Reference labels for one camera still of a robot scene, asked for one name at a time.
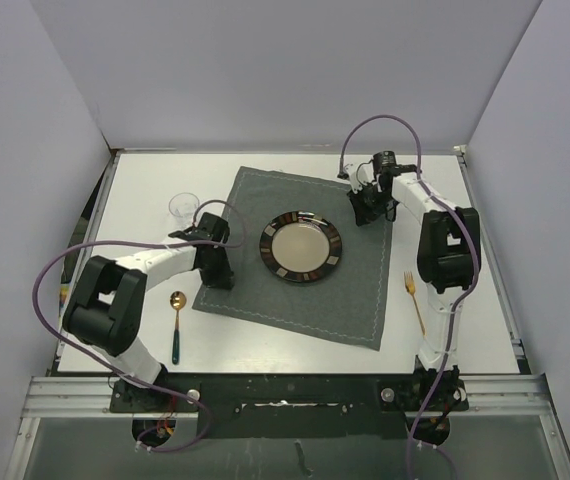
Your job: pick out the clear drinking glass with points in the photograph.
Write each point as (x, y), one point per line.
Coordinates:
(182, 207)

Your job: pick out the gold spoon green handle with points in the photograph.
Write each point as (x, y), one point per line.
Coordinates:
(178, 301)

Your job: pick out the aluminium frame rail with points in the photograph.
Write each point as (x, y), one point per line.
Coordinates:
(89, 397)

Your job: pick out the dark rimmed dinner plate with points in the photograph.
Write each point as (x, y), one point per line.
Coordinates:
(300, 247)

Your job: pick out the gold fork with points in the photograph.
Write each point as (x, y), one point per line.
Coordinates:
(410, 287)

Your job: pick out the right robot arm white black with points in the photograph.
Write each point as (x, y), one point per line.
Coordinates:
(449, 245)

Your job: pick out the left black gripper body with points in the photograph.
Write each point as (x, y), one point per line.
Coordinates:
(218, 272)

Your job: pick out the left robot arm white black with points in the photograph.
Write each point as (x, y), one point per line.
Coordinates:
(105, 309)

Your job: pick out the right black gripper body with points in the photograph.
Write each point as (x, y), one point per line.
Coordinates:
(372, 204)

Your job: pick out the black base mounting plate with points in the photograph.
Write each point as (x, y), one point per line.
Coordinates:
(309, 406)

